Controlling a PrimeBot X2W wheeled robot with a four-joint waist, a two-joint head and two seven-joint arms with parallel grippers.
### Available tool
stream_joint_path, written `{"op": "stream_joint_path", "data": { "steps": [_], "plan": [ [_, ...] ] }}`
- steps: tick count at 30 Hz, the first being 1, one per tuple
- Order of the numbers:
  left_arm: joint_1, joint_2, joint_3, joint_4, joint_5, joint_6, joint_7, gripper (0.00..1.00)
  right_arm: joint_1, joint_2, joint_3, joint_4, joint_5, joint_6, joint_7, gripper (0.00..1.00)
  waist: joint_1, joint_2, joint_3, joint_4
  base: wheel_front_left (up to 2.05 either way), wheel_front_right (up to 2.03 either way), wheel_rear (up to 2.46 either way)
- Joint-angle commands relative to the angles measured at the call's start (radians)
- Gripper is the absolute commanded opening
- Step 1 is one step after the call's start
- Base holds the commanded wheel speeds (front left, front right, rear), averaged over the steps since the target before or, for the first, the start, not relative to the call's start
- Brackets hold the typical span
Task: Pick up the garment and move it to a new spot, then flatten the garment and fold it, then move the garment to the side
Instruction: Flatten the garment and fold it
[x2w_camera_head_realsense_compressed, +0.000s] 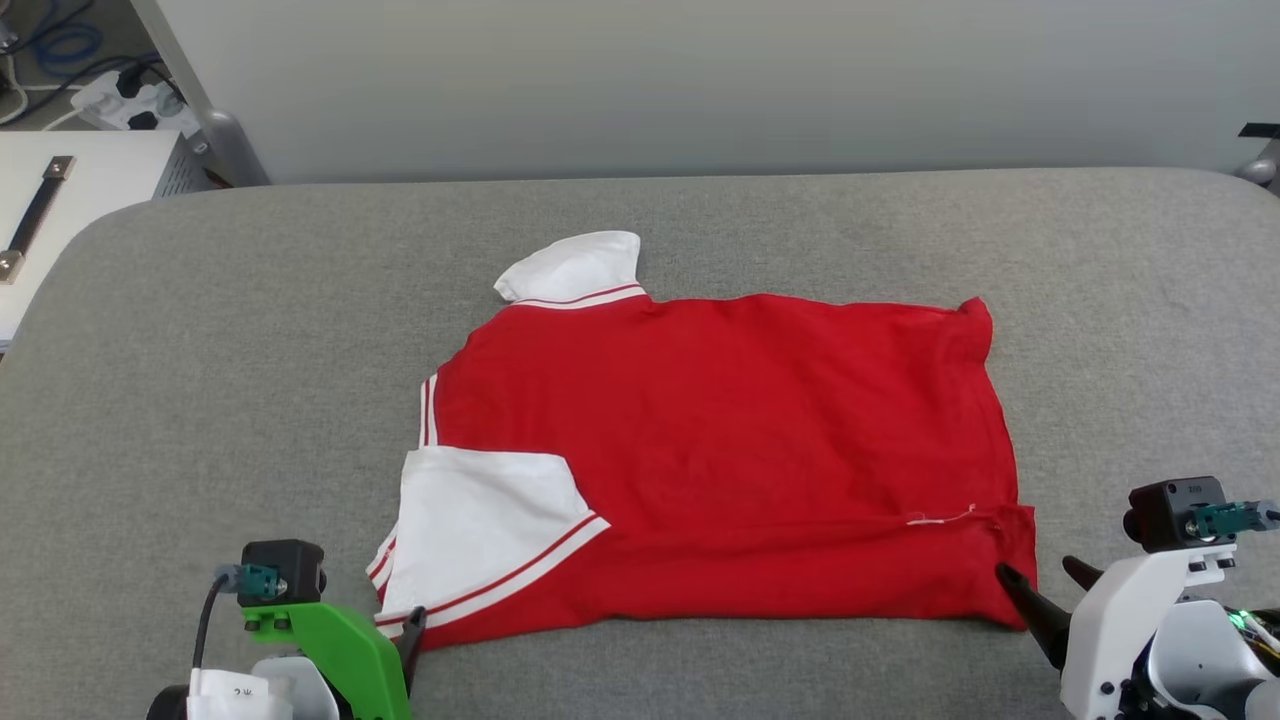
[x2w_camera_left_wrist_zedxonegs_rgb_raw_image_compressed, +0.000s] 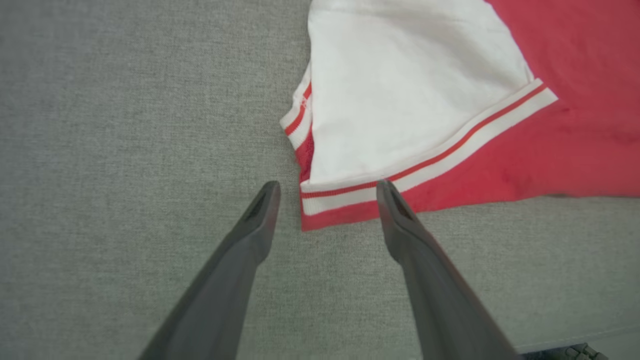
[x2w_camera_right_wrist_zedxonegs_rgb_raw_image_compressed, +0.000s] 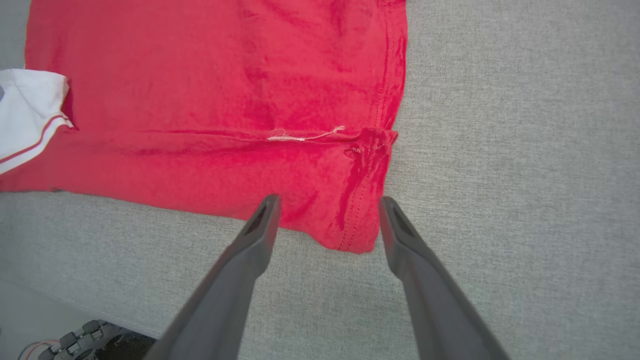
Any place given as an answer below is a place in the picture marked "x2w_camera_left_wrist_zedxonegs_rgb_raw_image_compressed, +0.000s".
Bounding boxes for grey fabric sofa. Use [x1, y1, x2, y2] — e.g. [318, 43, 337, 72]
[0, 0, 640, 360]

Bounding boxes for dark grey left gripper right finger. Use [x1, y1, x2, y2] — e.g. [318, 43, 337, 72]
[376, 179, 521, 360]

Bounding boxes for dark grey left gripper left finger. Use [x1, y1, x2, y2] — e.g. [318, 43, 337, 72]
[137, 180, 282, 360]

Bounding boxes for red and white jersey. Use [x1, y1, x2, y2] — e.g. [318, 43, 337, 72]
[279, 0, 640, 232]

